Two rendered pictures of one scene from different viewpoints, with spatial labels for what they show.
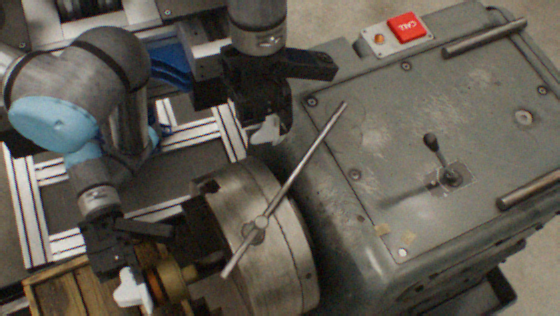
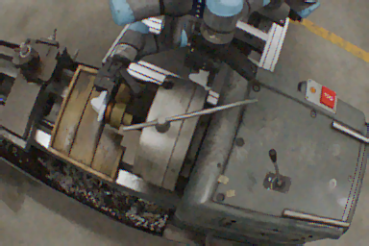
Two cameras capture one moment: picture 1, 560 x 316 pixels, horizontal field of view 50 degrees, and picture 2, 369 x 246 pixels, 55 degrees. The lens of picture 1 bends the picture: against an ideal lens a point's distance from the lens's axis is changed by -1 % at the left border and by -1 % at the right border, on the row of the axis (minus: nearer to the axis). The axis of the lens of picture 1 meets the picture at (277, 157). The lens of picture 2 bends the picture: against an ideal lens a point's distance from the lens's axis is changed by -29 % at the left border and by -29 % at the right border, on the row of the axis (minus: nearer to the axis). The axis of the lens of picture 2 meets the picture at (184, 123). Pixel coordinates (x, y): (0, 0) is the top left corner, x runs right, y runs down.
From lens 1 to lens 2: 41 cm
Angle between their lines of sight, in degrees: 19
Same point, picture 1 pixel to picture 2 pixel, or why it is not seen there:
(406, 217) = (240, 184)
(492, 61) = (346, 147)
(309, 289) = (169, 178)
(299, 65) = (230, 59)
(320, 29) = (344, 74)
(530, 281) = not seen: outside the picture
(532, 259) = not seen: outside the picture
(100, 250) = (103, 75)
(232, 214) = (161, 106)
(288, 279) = (160, 162)
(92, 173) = (133, 37)
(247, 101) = (190, 55)
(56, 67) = not seen: outside the picture
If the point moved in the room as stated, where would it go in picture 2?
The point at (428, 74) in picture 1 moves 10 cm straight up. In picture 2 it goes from (318, 127) to (328, 116)
